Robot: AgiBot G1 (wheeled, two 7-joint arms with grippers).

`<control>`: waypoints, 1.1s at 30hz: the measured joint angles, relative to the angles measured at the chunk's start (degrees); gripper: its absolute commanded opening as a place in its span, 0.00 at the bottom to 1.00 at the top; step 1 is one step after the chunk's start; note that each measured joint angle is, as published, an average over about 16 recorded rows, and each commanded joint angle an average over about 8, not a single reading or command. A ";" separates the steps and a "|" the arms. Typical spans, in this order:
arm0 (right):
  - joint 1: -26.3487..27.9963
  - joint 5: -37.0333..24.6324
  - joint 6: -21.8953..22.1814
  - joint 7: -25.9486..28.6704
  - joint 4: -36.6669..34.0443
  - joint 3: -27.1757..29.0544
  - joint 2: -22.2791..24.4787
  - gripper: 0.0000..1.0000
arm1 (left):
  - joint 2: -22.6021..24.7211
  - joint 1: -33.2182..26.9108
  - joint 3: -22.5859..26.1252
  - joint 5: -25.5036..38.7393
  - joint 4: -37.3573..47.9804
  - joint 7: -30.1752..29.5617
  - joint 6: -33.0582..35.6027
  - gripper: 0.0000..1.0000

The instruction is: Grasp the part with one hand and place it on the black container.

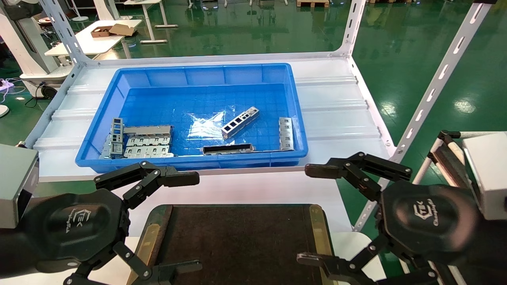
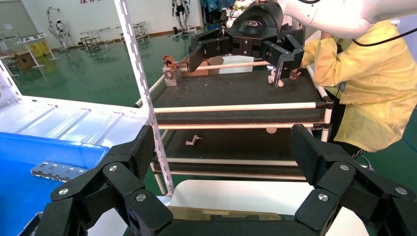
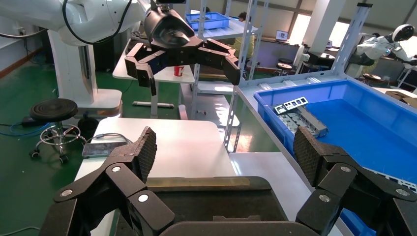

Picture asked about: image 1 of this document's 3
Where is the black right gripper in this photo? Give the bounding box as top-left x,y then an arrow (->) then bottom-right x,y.
297,152 -> 482,285

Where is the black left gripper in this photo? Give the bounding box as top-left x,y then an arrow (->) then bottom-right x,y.
20,160 -> 203,285

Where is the silver perforated metal part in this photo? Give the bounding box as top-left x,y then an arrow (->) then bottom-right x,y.
221,106 -> 260,139

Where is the silver bent metal part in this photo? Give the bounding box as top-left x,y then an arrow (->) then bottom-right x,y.
99,134 -> 113,160

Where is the long grey metal part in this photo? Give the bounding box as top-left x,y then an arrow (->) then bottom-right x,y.
123,125 -> 174,137

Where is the silver windowed metal part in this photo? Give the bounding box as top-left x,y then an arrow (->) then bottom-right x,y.
111,118 -> 124,159

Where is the black container tray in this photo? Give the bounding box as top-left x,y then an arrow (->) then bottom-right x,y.
127,204 -> 337,285

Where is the dark hollow metal part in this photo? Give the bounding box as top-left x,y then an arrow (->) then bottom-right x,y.
202,143 -> 256,155

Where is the silver slotted metal part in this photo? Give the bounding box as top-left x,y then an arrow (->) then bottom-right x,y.
278,117 -> 295,151

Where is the white metal shelf rack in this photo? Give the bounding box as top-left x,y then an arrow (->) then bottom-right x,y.
25,0 -> 496,232

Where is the blue plastic bin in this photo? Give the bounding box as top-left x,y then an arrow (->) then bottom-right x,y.
75,63 -> 309,174

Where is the white work table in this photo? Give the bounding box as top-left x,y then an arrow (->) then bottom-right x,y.
44,20 -> 142,66

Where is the open cardboard box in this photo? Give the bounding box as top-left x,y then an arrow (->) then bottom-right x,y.
90,23 -> 137,38

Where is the white desk with legs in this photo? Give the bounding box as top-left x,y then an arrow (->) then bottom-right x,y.
124,0 -> 179,44

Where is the white machine stand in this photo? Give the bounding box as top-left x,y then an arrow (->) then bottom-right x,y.
0,0 -> 74,98

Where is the white fan stand base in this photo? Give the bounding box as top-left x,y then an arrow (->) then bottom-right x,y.
71,0 -> 90,22

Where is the white cart frame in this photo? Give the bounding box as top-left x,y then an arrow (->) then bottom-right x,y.
412,130 -> 482,198

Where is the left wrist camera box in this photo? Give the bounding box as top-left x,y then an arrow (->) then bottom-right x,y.
0,143 -> 39,229

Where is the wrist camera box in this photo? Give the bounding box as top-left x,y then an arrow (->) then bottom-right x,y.
0,143 -> 39,229
461,132 -> 507,220

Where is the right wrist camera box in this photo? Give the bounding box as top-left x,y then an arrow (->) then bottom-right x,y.
461,132 -> 507,220

